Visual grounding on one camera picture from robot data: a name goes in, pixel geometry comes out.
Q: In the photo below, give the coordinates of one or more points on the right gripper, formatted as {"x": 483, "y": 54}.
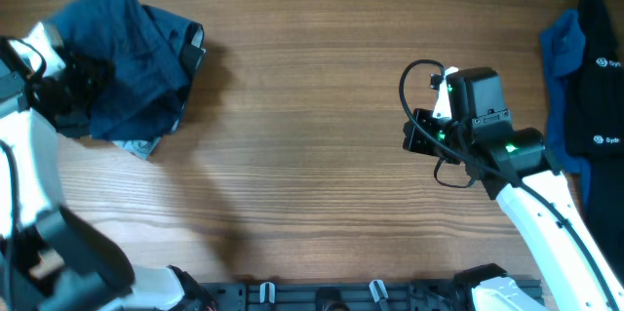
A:
{"x": 415, "y": 130}

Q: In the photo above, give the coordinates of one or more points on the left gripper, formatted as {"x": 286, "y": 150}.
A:
{"x": 86, "y": 67}

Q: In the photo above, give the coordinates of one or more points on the blue denim shorts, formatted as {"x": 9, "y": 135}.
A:
{"x": 143, "y": 43}

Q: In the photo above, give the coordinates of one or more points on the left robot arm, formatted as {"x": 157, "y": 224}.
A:
{"x": 51, "y": 258}

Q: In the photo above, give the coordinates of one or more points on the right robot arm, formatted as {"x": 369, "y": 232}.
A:
{"x": 471, "y": 125}

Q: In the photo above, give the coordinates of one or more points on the black folded garment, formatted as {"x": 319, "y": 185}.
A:
{"x": 191, "y": 57}

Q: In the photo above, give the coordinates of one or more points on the blue garment in pile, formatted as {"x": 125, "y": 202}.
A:
{"x": 562, "y": 49}

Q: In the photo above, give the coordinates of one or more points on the black garment with logo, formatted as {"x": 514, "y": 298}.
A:
{"x": 594, "y": 128}

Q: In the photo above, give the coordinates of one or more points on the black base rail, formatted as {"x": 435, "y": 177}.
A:
{"x": 407, "y": 296}

